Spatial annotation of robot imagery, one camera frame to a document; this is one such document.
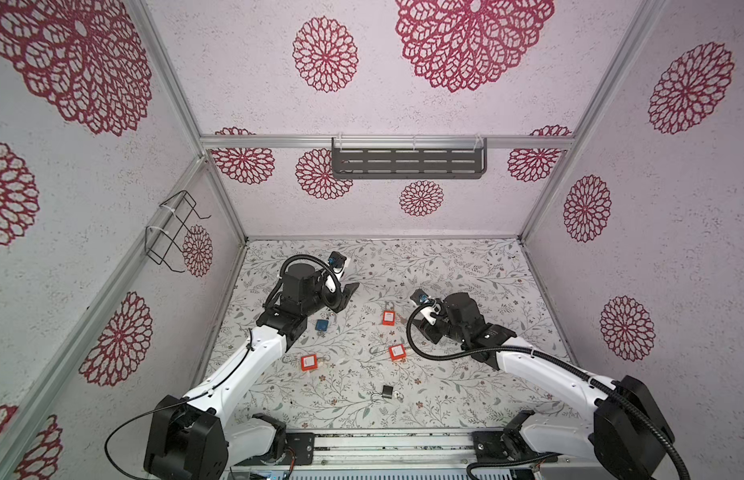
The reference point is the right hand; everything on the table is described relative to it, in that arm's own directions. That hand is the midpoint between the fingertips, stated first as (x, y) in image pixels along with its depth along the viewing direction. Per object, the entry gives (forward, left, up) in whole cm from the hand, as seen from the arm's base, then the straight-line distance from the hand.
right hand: (418, 307), depth 83 cm
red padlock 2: (-8, +5, -12) cm, 16 cm away
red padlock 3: (-11, +31, -14) cm, 36 cm away
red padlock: (+4, +8, -14) cm, 16 cm away
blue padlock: (+1, +30, -14) cm, 33 cm away
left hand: (+3, +20, +7) cm, 21 cm away
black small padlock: (-19, +8, -15) cm, 25 cm away
